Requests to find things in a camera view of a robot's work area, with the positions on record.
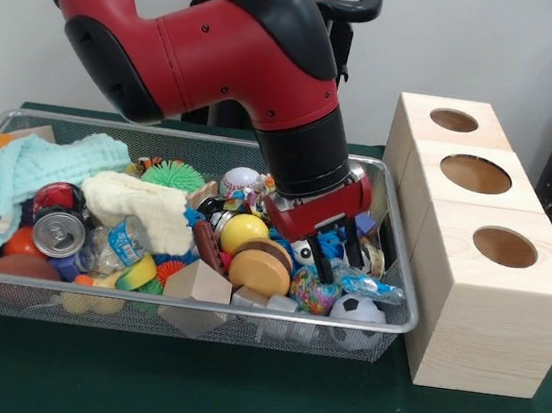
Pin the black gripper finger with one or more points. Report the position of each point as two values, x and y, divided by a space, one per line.
322 260
356 244

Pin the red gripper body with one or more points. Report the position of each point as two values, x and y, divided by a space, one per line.
315 214

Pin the blue white plastic packet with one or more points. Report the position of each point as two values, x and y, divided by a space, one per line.
376 289

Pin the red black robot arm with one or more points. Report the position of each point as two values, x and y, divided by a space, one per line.
223 59

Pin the wooden box with three holes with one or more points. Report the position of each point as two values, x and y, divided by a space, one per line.
492 334

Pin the clear mesh bin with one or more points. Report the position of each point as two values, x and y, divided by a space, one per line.
106 319

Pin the purple toy block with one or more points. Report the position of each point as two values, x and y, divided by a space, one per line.
365 225

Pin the toy burger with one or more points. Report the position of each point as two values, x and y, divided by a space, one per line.
261 267

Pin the yellow ball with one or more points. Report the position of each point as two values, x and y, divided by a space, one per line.
245 230

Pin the plain wooden block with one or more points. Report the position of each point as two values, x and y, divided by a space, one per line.
198 285

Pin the cream knitted cloth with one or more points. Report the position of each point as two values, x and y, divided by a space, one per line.
145 205

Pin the dark green tablecloth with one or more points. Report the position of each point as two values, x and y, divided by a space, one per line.
182 396

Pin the silver-topped soda can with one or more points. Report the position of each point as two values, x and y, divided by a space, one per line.
58 234

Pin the mint green knitted cloth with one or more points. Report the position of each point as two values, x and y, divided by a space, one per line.
18 170

